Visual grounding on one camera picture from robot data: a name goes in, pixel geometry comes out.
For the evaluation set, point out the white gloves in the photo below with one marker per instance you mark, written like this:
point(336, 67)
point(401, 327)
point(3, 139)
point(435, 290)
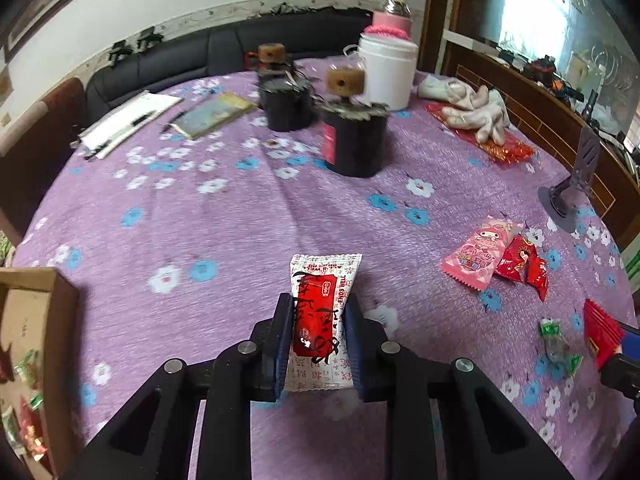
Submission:
point(475, 110)

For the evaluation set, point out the white plastic jar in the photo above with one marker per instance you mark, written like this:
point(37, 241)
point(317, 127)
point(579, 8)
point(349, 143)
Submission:
point(387, 72)

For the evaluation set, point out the thin booklet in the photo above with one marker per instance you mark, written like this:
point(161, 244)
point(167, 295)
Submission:
point(215, 115)

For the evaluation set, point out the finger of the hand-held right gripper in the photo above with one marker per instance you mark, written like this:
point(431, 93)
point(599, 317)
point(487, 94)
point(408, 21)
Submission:
point(622, 375)
point(632, 337)

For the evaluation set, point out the black device on sofa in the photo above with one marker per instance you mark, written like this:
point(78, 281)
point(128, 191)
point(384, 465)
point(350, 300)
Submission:
point(149, 39)
point(120, 52)

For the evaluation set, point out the white notepad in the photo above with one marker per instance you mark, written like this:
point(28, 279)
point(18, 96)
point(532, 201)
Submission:
point(125, 120)

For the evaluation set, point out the cardboard box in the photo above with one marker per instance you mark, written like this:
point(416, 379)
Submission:
point(35, 310)

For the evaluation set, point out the yellow green-edged snack packet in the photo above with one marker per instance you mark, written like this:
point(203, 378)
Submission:
point(27, 367)

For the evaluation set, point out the pink sleeved bottle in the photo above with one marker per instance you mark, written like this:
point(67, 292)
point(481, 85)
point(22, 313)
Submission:
point(392, 17)

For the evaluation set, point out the black leather sofa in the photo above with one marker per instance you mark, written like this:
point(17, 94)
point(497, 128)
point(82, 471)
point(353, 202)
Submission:
point(200, 55)

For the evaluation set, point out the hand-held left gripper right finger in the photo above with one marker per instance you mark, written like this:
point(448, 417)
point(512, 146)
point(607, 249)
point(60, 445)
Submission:
point(356, 355)

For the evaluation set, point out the black jar without cork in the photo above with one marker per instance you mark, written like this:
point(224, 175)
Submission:
point(285, 107)

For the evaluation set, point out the black pen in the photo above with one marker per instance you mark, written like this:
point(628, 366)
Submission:
point(141, 119)

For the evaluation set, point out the purple floral tablecloth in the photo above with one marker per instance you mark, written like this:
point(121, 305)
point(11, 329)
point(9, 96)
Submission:
point(225, 220)

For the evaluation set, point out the wooden cabinet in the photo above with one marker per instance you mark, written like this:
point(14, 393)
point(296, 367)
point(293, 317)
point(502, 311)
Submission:
point(525, 90)

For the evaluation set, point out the black jar with red label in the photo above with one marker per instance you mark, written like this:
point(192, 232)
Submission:
point(355, 140)

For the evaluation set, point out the white red-label snack packet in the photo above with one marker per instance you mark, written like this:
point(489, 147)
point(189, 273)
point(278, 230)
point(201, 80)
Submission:
point(320, 310)

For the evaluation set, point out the brown armchair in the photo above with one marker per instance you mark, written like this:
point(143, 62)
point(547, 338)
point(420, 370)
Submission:
point(45, 110)

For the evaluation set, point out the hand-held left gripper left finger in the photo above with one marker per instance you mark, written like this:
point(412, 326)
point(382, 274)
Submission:
point(281, 360)

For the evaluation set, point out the red cartoon-girl snack packet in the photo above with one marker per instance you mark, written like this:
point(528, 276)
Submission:
point(522, 262)

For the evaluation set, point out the pink cartoon snack packet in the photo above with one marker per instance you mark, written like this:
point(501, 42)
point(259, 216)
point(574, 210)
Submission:
point(475, 255)

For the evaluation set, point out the small black jar with cork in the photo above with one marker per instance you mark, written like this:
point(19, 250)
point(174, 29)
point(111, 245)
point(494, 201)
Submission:
point(272, 57)

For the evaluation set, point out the plain red snack packet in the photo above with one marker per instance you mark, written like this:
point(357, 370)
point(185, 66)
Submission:
point(600, 330)

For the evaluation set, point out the red foil bag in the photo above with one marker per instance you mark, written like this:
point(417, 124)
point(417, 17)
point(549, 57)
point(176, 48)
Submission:
point(510, 147)

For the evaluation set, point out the grey phone stand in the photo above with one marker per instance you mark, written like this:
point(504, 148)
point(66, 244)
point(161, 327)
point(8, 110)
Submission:
point(575, 185)

